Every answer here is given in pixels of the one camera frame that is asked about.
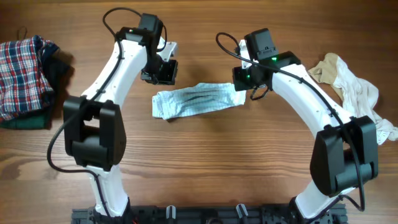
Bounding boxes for grey rail clip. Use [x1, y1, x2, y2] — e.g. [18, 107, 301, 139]
[236, 203, 248, 219]
[166, 205, 177, 220]

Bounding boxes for beige and white baby shirt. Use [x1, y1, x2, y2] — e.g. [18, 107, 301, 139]
[308, 53, 397, 145]

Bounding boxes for left grey rail clip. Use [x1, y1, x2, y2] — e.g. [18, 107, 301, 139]
[166, 205, 177, 220]

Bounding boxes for black camera cable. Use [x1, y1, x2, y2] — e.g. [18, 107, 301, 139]
[46, 7, 169, 218]
[215, 32, 366, 222]

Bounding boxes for right black camera cable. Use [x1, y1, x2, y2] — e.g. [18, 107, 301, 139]
[215, 32, 366, 222]

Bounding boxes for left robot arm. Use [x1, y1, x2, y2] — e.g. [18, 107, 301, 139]
[63, 13, 178, 223]

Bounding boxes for red plaid folded garment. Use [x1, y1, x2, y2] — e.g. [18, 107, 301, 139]
[1, 35, 58, 121]

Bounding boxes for dark green folded garment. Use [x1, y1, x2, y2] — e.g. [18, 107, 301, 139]
[1, 106, 53, 130]

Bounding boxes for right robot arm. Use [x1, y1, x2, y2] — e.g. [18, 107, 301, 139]
[232, 28, 379, 223]

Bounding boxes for right grey rail clip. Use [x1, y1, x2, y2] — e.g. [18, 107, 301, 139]
[236, 203, 248, 219]

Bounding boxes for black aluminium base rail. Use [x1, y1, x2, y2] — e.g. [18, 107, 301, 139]
[70, 203, 348, 224]

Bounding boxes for navy dark folded garment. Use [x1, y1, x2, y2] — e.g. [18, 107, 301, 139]
[34, 35, 74, 105]

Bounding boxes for light blue striped baby pants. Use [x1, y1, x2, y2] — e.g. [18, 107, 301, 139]
[152, 83, 246, 120]

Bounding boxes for left black camera cable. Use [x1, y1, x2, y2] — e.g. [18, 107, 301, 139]
[46, 7, 169, 218]

